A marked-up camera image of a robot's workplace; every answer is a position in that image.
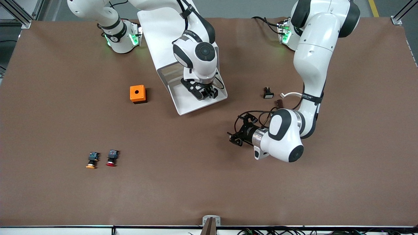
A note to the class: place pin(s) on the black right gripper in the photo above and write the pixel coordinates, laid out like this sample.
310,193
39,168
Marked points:
208,89

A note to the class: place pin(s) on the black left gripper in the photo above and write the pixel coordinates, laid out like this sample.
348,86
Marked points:
249,132

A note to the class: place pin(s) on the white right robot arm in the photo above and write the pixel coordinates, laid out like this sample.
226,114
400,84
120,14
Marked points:
196,49

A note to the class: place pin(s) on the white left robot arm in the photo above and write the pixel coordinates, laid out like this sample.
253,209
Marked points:
313,49

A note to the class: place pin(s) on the white rectangular push button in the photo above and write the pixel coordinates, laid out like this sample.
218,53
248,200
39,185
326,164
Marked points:
268,95

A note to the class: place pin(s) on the red push button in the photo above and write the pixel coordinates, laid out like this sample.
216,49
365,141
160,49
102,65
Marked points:
112,158

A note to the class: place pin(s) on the yellow push button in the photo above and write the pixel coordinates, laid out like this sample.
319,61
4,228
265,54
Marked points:
92,160

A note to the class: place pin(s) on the dark brown ribbed block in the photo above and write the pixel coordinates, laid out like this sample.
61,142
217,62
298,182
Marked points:
280,102

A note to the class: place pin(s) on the white semicircular clamp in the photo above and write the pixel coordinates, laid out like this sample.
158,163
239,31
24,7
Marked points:
290,94

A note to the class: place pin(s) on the orange button enclosure box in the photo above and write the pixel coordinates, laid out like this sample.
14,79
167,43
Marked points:
137,93

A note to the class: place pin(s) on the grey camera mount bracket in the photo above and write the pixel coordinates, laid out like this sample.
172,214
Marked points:
211,225

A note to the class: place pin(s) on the white table edge rail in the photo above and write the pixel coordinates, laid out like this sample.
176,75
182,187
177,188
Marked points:
65,231

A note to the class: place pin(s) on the aluminium frame post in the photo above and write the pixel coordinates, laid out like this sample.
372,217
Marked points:
26,23
396,20

